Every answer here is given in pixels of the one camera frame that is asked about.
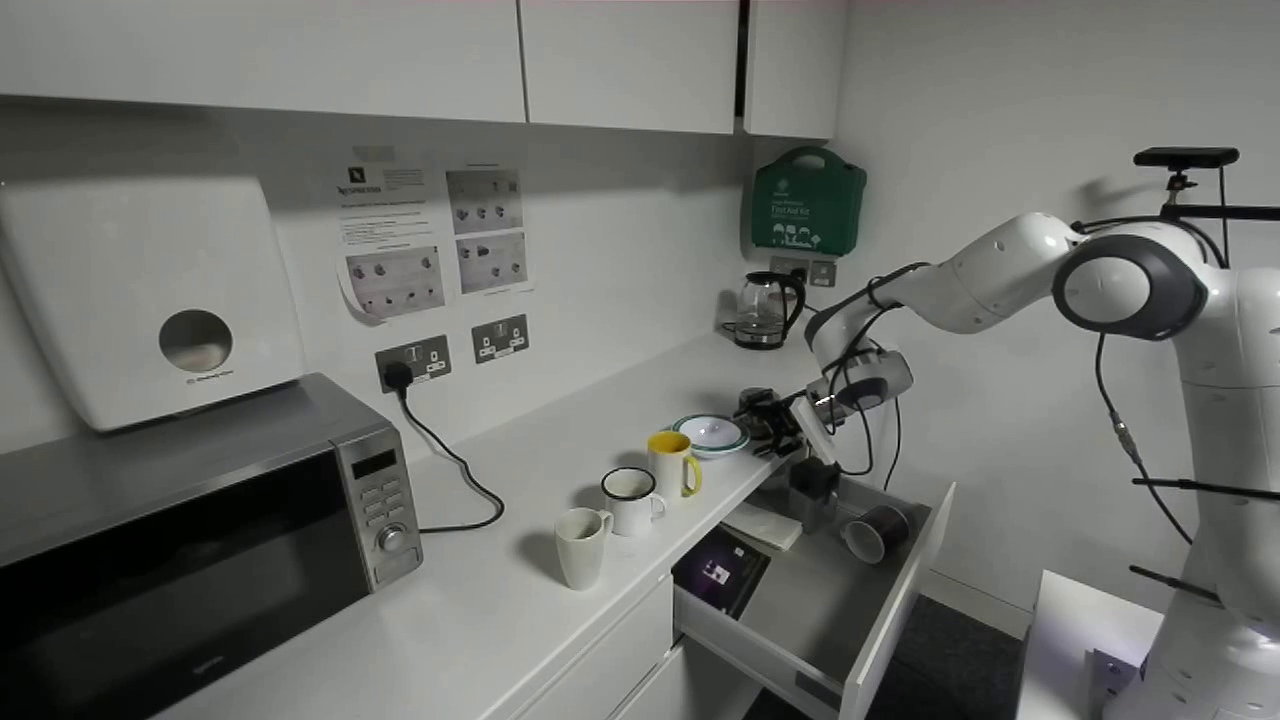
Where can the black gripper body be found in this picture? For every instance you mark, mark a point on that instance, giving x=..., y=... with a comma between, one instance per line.
x=781, y=425

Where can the green and white bowl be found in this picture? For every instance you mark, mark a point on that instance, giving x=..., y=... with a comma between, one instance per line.
x=711, y=433

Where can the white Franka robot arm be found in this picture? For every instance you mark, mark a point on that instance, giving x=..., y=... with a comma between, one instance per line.
x=1013, y=266

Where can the open grey kitchen drawer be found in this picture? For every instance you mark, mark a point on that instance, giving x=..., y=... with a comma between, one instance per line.
x=824, y=627

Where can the white plastic packet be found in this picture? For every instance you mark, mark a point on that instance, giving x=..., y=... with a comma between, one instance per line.
x=766, y=526

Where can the black purple box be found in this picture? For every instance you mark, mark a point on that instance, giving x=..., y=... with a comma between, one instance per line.
x=722, y=574

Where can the white mug blue rim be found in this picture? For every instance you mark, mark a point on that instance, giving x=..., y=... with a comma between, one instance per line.
x=631, y=501

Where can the dark mug lying sideways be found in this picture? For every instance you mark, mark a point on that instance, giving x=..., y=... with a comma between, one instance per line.
x=878, y=535

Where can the plain white mug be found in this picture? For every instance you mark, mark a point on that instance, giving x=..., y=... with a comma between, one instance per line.
x=581, y=551

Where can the green first aid kit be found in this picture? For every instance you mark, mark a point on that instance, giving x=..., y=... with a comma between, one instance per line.
x=805, y=207

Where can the white lower cabinets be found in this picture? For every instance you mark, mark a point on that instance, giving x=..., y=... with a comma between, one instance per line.
x=585, y=654

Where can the white cabinets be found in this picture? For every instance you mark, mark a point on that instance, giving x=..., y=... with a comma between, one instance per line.
x=585, y=654
x=333, y=55

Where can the instruction poster two photos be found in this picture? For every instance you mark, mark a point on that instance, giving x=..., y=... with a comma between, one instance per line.
x=485, y=232

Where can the white robot stand table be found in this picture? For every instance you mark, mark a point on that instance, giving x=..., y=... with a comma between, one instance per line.
x=1067, y=640

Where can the instruction poster with header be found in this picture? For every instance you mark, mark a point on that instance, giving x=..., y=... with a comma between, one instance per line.
x=392, y=246

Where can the white upper cabinets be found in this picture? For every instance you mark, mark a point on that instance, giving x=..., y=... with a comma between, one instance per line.
x=333, y=55

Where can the white paper towel dispenser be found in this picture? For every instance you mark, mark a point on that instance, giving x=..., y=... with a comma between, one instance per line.
x=134, y=294

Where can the wall socket under kit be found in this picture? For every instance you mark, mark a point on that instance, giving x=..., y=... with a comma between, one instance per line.
x=820, y=273

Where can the empty double wall socket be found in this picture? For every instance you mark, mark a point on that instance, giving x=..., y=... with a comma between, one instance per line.
x=501, y=337

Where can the wall socket with plug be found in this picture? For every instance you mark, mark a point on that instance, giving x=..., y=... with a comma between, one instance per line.
x=412, y=360

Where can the black camera on boom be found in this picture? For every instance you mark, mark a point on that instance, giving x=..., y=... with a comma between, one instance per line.
x=1184, y=157

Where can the black camera boom stand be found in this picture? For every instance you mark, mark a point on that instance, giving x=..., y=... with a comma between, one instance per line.
x=1240, y=215

